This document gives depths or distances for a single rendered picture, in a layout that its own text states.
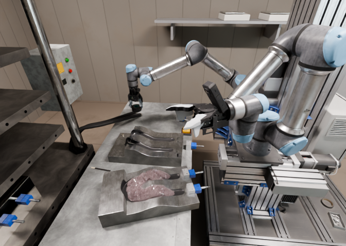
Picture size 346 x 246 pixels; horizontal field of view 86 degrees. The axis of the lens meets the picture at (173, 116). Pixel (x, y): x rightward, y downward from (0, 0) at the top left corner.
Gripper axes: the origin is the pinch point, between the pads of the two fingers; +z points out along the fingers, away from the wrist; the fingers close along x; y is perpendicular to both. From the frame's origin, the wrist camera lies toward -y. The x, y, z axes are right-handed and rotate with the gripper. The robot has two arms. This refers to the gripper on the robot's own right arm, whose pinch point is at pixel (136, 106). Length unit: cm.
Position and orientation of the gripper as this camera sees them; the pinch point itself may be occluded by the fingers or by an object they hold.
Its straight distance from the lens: 157.9
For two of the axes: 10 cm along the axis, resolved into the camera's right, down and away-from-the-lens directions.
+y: -1.0, 5.4, -8.4
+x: 10.0, 0.5, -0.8
